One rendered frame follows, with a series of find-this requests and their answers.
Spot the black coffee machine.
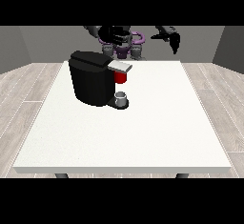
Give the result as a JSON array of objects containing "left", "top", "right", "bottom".
[{"left": 68, "top": 50, "right": 131, "bottom": 111}]

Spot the grey trunk with purple rings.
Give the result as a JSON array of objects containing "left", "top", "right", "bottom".
[{"left": 97, "top": 31, "right": 147, "bottom": 61}]

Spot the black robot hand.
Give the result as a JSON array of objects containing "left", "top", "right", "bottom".
[
  {"left": 97, "top": 26, "right": 132, "bottom": 47},
  {"left": 150, "top": 30, "right": 182, "bottom": 55}
]

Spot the red pod holder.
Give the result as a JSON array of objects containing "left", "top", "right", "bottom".
[{"left": 113, "top": 71, "right": 128, "bottom": 85}]

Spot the small grey cup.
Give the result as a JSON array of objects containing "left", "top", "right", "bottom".
[{"left": 114, "top": 91, "right": 129, "bottom": 108}]

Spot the pale grey machine lid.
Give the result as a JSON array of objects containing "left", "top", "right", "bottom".
[{"left": 107, "top": 59, "right": 133, "bottom": 75}]

